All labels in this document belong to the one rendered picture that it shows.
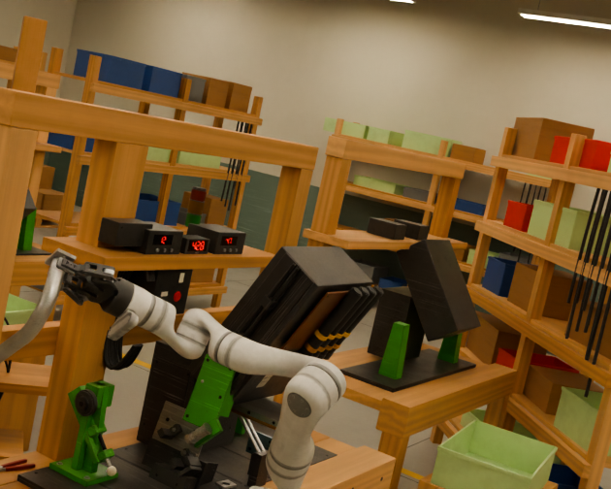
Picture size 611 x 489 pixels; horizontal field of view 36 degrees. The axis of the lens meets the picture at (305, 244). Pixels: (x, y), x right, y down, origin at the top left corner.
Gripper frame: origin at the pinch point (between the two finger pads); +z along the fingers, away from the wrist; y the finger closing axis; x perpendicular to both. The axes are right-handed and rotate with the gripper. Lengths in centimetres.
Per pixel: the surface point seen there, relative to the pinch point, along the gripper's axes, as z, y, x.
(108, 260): -30, -53, -49
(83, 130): -8, -38, -74
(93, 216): -25, -60, -66
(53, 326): -32, -86, -44
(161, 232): -45, -55, -69
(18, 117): 10, -33, -61
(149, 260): -44, -56, -58
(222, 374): -78, -63, -37
